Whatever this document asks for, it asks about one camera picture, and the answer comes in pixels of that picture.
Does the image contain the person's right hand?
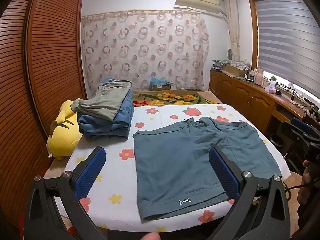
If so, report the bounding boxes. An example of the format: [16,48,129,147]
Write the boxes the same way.
[297,159,316,205]

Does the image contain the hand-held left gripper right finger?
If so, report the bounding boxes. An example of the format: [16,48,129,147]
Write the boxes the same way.
[209,145,292,240]

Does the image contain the open cardboard box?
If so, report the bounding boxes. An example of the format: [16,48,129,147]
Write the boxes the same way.
[222,61,250,78]

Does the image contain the lace-wrapped pipe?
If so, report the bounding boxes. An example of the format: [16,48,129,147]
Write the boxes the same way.
[223,0,240,63]

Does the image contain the small cardboard box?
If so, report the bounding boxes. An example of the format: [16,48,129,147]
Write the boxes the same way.
[149,81,172,91]

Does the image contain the black waste bin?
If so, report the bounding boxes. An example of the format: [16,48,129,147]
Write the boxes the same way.
[271,134,285,147]

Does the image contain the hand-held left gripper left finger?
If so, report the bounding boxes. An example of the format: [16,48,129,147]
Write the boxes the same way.
[24,146,108,240]

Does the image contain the yellow plush toy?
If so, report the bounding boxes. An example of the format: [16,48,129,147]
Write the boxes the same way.
[47,100,83,160]

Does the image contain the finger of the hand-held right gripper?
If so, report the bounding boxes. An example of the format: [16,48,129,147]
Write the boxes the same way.
[290,117,313,135]

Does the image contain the folded grey-green pants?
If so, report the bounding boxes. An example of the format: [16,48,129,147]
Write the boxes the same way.
[70,80,132,120]

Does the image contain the folded blue denim jeans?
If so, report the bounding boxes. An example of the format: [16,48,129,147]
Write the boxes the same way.
[77,79,135,140]

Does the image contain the white floral bed sheet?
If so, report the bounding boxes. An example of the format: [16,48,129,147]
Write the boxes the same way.
[54,104,292,233]

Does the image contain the pink bottle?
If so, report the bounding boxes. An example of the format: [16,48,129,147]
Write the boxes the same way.
[254,69,264,85]

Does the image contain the person's left hand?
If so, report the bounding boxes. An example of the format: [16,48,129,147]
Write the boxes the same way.
[139,232,161,240]

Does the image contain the grey striped window blind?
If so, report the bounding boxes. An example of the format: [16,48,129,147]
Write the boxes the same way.
[251,0,320,90]

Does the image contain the circle-patterned curtain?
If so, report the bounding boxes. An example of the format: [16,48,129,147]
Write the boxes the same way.
[81,9,210,93]

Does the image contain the blue cloth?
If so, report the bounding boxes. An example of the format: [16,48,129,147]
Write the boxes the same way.
[150,77,170,85]

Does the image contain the wooden cabinet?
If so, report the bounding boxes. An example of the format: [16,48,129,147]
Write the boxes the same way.
[209,69,320,138]

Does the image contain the wooden louvered wardrobe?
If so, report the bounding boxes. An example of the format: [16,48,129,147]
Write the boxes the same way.
[0,0,88,230]

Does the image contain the green floral blanket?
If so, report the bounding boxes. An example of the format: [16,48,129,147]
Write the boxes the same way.
[132,90,218,108]

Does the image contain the white plastic container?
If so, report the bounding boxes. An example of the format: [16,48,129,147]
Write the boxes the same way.
[265,80,276,94]

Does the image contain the teal short pants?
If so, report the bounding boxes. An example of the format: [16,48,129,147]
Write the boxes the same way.
[132,117,283,222]

